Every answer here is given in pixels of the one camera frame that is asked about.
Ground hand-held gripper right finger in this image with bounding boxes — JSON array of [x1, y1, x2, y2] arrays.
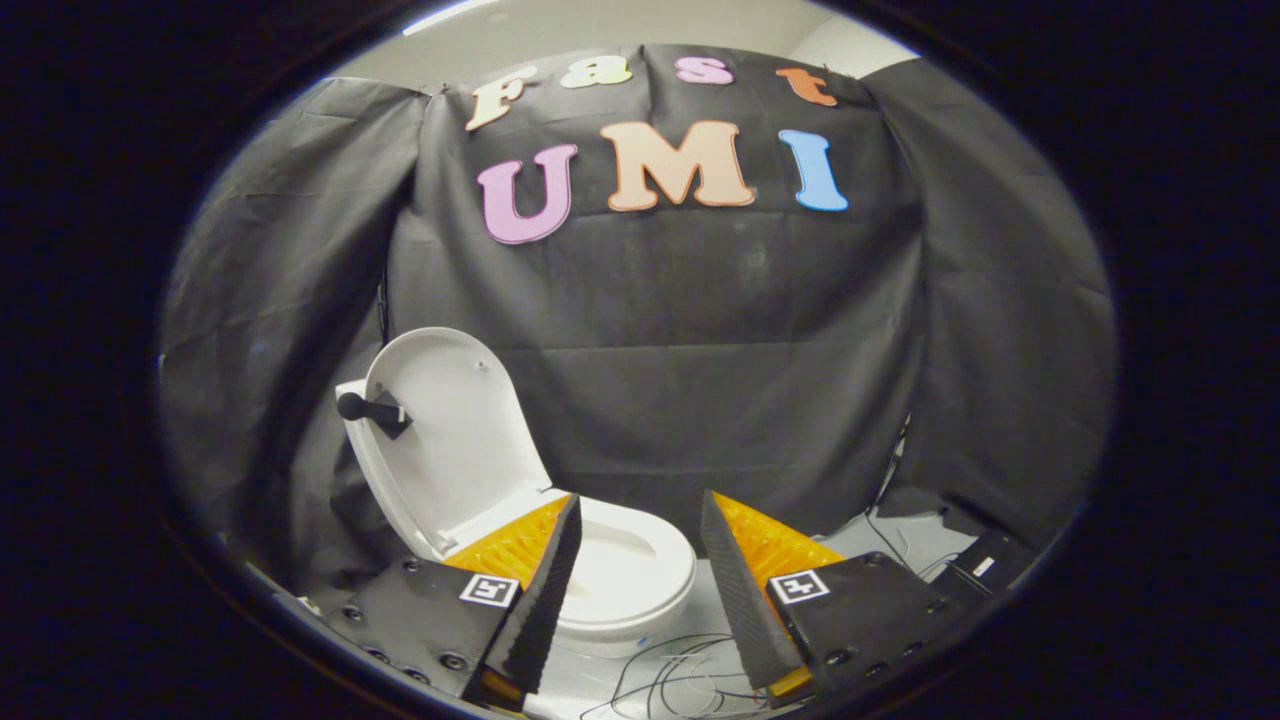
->
[[700, 490, 966, 708]]

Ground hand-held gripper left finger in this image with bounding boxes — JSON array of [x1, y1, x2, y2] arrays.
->
[[325, 493, 584, 709]]

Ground white toilet bowl with seat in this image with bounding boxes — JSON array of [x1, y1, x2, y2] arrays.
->
[[545, 497, 698, 660]]

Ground white toilet tank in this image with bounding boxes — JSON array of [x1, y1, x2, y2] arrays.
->
[[335, 378, 441, 561]]

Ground black box with white label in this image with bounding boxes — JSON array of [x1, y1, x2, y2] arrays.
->
[[940, 528, 1037, 603]]

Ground black backdrop cloth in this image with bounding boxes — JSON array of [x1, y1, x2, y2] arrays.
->
[[158, 45, 1117, 591]]

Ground tangle of thin cables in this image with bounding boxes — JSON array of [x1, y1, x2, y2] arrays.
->
[[580, 632, 791, 720]]

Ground black lid handle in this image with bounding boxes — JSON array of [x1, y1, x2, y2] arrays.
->
[[337, 391, 414, 440]]

